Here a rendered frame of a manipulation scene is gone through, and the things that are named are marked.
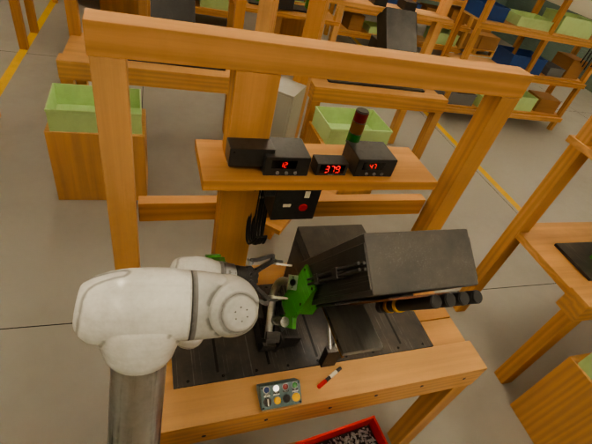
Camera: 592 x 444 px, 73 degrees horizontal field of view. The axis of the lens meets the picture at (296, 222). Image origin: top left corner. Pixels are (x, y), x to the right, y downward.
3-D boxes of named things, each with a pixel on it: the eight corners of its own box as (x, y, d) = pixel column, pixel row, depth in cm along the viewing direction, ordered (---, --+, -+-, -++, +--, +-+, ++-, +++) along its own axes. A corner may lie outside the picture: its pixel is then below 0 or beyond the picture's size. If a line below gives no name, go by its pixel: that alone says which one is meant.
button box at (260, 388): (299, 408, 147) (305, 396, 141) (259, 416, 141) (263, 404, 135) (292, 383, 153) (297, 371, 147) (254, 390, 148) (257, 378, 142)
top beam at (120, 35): (521, 99, 154) (535, 76, 148) (85, 55, 103) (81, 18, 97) (506, 88, 160) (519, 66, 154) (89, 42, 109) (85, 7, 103)
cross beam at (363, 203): (418, 213, 199) (425, 200, 194) (138, 221, 155) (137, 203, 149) (413, 207, 203) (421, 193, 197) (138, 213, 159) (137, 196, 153)
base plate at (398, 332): (432, 348, 177) (433, 345, 176) (173, 391, 140) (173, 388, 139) (390, 276, 206) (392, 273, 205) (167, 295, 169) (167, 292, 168)
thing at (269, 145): (272, 167, 135) (276, 150, 130) (227, 166, 130) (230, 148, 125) (267, 156, 140) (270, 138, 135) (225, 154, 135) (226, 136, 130)
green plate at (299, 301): (307, 325, 152) (334, 291, 141) (288, 324, 148) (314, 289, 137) (299, 301, 160) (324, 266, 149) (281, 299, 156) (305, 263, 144)
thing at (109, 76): (418, 266, 216) (520, 99, 154) (117, 291, 165) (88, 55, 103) (410, 254, 222) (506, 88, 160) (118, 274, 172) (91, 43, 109)
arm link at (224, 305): (250, 267, 89) (188, 265, 84) (274, 277, 72) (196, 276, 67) (247, 327, 88) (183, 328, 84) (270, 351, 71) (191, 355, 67)
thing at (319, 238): (353, 305, 184) (379, 254, 162) (292, 312, 174) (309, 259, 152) (340, 274, 197) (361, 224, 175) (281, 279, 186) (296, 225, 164)
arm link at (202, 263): (214, 256, 139) (208, 294, 138) (169, 251, 132) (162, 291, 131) (225, 260, 130) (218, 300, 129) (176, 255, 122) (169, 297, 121)
